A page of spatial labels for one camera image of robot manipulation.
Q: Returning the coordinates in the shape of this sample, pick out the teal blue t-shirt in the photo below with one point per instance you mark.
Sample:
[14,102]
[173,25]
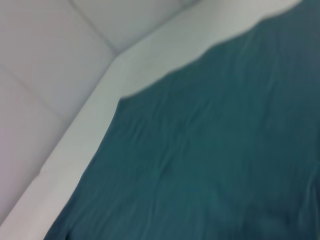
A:
[212,137]

